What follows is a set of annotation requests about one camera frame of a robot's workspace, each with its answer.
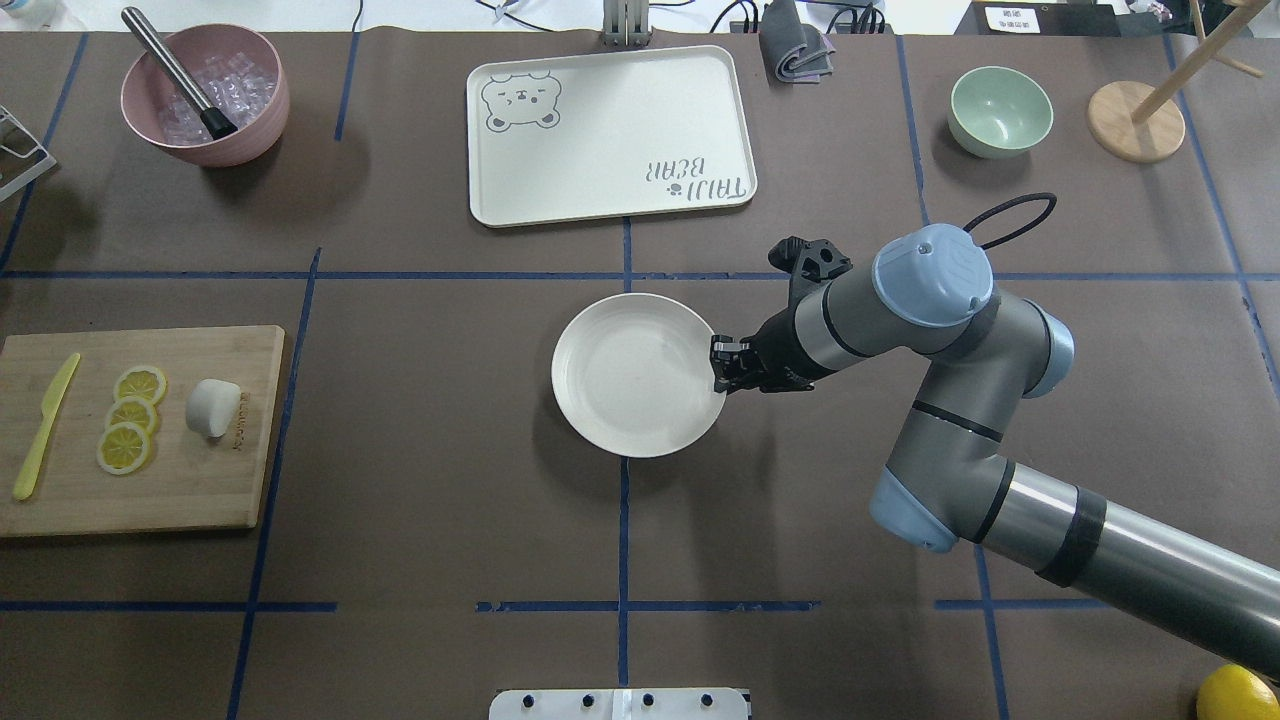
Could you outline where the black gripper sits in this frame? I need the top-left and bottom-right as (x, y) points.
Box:
(710, 336), (801, 395)

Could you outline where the cream round plate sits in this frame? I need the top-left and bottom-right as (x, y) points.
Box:
(550, 292), (726, 457)

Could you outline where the white steamed bun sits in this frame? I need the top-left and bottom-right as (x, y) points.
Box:
(186, 378), (241, 439)

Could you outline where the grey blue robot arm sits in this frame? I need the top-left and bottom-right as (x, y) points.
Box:
(709, 224), (1279, 679)

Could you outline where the cream bear tray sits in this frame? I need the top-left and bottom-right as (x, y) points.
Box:
(466, 45), (758, 228)

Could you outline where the grey folded cloth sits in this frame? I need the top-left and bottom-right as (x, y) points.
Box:
(758, 1), (835, 85)

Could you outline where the green bowl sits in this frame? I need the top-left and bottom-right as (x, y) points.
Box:
(947, 67), (1055, 159)

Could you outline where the black box white label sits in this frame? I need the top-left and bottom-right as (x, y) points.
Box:
(954, 1), (1123, 37)

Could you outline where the wooden mug tree stand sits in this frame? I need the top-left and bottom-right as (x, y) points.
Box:
(1085, 1), (1267, 164)

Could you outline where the yellow lemon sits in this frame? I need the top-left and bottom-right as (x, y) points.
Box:
(1194, 664), (1279, 719)

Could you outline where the wooden cutting board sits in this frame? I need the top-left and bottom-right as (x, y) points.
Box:
(1, 325), (285, 537)

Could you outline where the steel muddler black tip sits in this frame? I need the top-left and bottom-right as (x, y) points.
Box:
(120, 6), (237, 140)

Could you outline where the pink bowl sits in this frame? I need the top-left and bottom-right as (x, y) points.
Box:
(120, 24), (291, 168)

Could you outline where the yellow plastic knife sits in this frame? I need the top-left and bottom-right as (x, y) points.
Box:
(12, 352), (81, 502)

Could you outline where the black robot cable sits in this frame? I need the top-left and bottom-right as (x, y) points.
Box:
(963, 193), (1059, 252)

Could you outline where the aluminium frame post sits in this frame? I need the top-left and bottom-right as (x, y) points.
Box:
(602, 0), (652, 47)

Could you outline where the wire cup rack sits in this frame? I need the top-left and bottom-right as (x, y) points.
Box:
(0, 106), (58, 202)

